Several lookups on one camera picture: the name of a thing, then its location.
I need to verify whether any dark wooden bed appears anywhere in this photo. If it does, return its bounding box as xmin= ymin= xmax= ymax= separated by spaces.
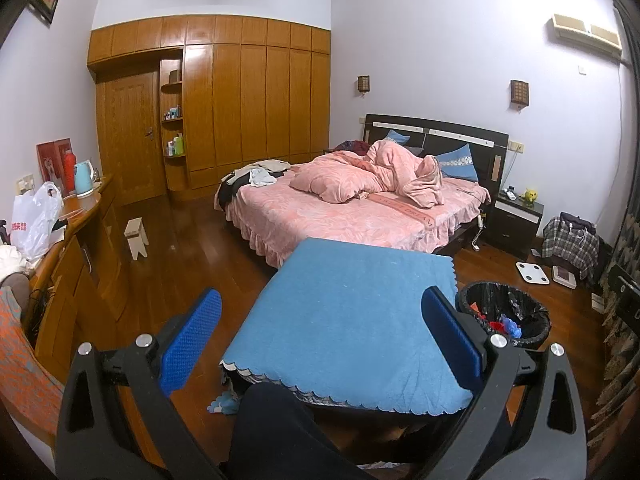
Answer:
xmin=215 ymin=113 xmax=510 ymax=268

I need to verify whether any white power strip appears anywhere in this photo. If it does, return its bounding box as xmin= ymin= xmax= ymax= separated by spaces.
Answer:
xmin=472 ymin=207 xmax=488 ymax=251

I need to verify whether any red gift box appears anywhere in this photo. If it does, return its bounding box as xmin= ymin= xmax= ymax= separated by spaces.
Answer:
xmin=36 ymin=138 xmax=73 ymax=196

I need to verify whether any large blue pillow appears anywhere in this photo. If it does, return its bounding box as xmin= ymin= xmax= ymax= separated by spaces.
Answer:
xmin=434 ymin=143 xmax=479 ymax=182

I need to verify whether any small wooden stool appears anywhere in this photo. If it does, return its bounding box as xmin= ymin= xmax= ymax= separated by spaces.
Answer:
xmin=124 ymin=217 xmax=150 ymax=262

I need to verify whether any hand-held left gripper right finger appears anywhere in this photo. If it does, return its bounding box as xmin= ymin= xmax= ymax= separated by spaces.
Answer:
xmin=385 ymin=285 xmax=587 ymax=480

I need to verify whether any wooden sideboard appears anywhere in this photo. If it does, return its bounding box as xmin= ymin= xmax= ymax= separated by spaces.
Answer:
xmin=25 ymin=175 xmax=133 ymax=376

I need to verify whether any orange grey patterned chair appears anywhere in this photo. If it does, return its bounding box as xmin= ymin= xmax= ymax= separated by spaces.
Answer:
xmin=0 ymin=285 xmax=68 ymax=461

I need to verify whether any beige clothes pile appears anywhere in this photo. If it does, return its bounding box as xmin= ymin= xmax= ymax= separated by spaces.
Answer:
xmin=217 ymin=159 xmax=291 ymax=191

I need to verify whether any red thermos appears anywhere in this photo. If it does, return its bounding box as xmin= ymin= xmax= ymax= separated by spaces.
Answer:
xmin=61 ymin=148 xmax=77 ymax=197

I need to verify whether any light blue kettle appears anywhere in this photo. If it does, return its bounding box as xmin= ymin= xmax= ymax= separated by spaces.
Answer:
xmin=73 ymin=160 xmax=98 ymax=197

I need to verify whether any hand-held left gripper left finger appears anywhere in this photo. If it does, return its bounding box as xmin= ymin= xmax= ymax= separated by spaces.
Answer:
xmin=55 ymin=287 xmax=236 ymax=480

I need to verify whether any white bathroom scale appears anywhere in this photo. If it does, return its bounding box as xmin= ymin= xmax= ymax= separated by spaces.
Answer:
xmin=516 ymin=261 xmax=552 ymax=283

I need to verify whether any wooden door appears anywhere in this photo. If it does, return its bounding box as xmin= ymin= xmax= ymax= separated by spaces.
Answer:
xmin=97 ymin=71 xmax=168 ymax=206

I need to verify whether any wooden wardrobe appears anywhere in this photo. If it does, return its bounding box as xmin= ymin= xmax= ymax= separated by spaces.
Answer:
xmin=87 ymin=14 xmax=332 ymax=206

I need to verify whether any blue table cloth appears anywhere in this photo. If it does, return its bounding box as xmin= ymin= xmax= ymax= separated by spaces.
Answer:
xmin=220 ymin=237 xmax=475 ymax=417

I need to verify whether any dark bag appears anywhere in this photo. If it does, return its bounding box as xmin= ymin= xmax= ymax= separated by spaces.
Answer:
xmin=559 ymin=211 xmax=597 ymax=235

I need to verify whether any black lined trash bin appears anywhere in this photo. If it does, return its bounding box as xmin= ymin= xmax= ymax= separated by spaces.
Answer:
xmin=456 ymin=281 xmax=551 ymax=351

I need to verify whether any dark red garment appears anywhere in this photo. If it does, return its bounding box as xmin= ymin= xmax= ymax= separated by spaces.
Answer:
xmin=334 ymin=140 xmax=371 ymax=157

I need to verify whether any white plastic bag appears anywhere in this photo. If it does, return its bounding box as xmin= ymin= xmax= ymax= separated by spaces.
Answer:
xmin=10 ymin=181 xmax=66 ymax=261

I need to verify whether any pink quilt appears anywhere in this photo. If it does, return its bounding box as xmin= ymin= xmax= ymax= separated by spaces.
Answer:
xmin=290 ymin=140 xmax=446 ymax=209

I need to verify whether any blue white crumpled cloth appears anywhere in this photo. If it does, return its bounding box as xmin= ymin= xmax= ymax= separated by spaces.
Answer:
xmin=209 ymin=389 xmax=242 ymax=417

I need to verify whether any plaid cloth bag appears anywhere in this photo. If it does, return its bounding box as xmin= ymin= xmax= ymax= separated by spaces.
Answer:
xmin=542 ymin=217 xmax=601 ymax=281

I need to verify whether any dark nightstand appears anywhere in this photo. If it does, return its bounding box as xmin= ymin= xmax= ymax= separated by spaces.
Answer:
xmin=487 ymin=191 xmax=545 ymax=261

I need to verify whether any beige air conditioner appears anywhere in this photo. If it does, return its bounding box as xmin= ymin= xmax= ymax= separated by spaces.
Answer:
xmin=551 ymin=13 xmax=623 ymax=58

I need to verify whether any dark patterned curtain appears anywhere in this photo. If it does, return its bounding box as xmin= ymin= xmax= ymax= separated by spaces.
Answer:
xmin=587 ymin=0 xmax=640 ymax=461

